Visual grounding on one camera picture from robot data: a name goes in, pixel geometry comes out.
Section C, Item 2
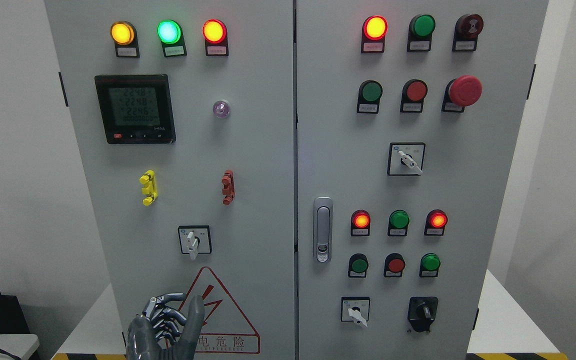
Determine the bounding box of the lit green indicator light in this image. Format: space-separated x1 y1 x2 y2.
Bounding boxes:
157 19 187 58

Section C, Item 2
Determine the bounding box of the white rotary switch upper right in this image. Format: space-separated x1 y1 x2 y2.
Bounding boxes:
387 142 426 176

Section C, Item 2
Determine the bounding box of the white box corner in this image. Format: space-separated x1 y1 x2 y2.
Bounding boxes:
0 333 40 360

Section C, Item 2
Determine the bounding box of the green indicator lower right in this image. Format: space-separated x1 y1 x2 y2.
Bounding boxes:
419 253 442 278

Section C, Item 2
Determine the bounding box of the white rotary switch lower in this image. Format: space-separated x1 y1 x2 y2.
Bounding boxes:
340 296 371 328

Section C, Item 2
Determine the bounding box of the green push button lower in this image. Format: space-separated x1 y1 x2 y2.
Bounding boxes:
347 253 370 278

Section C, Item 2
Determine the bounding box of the red danger warning sticker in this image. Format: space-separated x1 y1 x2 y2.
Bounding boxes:
178 266 261 354

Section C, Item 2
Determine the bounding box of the red push button lower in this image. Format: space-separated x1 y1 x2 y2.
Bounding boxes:
382 253 406 278

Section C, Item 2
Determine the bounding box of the red emergency stop button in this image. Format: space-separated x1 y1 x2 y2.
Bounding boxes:
441 75 483 113

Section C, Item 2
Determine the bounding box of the red push button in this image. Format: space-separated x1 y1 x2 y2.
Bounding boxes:
400 79 428 113
382 253 406 278

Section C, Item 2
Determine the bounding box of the lit red indicator light left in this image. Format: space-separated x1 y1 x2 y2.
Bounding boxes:
202 18 229 57

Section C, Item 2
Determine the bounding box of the red push button upper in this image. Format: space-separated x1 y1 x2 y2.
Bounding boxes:
400 79 428 113

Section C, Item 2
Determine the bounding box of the lit red indicator middle left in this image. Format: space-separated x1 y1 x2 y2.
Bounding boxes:
350 209 371 237

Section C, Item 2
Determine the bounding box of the lit red indicator top right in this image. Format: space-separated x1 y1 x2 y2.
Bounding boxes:
361 14 388 54

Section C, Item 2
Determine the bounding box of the grey electrical control cabinet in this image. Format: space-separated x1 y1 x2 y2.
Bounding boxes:
45 0 548 360

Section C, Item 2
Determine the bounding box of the clear small lamp bulb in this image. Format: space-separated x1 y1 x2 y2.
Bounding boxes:
212 99 231 119

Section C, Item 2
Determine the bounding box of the black rotary selector switch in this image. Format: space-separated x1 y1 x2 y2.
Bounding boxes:
407 296 439 333

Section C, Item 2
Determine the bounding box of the green indicator middle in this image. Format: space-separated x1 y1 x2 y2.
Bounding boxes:
387 209 410 237

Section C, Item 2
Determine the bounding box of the black digital power meter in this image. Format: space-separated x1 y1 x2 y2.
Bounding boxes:
94 74 176 145

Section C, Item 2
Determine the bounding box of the silver door handle lock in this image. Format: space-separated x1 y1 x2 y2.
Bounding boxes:
313 196 333 264

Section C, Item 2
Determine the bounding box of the yellow indicator light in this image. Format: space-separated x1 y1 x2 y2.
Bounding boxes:
110 21 140 59

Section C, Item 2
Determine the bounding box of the green indicator top right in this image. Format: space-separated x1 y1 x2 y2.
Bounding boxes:
406 14 436 52

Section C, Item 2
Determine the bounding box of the lit red indicator middle right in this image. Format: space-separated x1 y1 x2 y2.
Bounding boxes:
423 209 448 236

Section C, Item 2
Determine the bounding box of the white rotary light switch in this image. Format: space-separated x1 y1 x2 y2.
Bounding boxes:
177 225 213 261

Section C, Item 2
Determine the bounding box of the yellow terminal connector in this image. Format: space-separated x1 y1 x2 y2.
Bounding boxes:
139 170 158 207

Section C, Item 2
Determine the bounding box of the red terminal connector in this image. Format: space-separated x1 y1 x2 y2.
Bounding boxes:
221 170 236 206

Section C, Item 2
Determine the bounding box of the dark red buzzer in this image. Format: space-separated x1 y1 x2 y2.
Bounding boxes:
452 14 484 52

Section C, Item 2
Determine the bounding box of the green push button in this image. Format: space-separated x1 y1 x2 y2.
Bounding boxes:
356 80 383 114
347 253 370 278

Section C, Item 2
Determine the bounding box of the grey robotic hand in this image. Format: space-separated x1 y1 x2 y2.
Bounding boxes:
126 292 205 360

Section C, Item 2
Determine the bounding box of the green push button upper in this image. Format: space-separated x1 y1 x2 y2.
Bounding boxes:
356 80 383 114

